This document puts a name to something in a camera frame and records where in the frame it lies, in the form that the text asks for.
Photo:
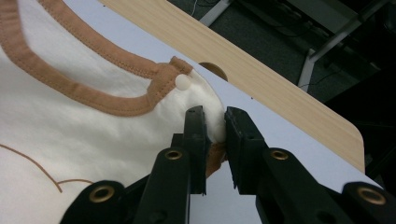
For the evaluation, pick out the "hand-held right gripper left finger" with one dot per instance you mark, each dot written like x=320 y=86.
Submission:
x=196 y=146

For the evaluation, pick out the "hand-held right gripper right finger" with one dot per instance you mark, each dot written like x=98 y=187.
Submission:
x=246 y=149

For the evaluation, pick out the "cream baby bodysuit brown trim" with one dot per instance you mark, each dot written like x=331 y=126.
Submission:
x=77 y=130

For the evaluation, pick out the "white table mat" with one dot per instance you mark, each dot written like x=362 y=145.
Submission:
x=280 y=133

